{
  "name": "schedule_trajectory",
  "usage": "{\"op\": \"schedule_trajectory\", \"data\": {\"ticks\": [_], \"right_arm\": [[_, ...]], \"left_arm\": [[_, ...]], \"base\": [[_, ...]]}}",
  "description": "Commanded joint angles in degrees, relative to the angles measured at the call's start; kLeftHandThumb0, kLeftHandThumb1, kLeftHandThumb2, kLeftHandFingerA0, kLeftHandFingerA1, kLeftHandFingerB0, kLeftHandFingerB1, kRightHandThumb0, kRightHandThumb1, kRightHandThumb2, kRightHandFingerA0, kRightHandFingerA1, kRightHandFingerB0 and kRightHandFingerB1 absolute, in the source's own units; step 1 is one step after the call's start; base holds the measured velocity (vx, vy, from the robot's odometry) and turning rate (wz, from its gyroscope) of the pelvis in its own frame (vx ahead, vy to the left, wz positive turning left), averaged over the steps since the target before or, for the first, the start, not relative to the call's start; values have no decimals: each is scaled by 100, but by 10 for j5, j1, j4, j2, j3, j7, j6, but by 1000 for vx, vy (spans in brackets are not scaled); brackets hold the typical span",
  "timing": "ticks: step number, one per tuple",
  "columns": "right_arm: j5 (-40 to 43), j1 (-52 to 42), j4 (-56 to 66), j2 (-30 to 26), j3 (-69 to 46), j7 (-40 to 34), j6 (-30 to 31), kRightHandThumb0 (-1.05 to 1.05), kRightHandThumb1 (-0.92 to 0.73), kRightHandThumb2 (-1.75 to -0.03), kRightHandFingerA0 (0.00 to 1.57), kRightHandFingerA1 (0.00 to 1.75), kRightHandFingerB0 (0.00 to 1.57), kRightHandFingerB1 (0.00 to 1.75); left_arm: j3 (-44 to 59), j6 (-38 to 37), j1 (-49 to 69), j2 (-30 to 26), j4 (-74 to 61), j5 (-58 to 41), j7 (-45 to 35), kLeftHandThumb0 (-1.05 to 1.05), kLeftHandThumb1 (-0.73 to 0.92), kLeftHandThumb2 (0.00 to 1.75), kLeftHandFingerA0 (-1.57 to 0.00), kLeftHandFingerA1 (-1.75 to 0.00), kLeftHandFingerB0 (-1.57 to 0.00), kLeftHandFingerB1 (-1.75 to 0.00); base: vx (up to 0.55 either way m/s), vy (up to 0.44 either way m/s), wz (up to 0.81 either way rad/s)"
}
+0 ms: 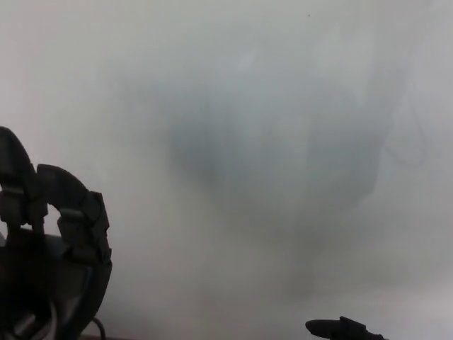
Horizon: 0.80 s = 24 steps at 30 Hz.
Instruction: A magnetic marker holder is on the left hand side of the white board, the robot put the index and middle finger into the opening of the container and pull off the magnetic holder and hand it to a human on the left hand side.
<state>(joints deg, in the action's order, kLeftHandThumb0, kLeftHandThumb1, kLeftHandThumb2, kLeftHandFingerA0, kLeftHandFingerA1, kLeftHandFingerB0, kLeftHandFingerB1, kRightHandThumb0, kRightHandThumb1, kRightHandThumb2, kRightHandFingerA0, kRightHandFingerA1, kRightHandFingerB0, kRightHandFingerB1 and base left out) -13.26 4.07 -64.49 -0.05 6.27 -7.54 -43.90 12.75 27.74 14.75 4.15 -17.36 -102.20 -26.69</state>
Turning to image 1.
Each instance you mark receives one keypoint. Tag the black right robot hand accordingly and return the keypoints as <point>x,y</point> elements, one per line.
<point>339,329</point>

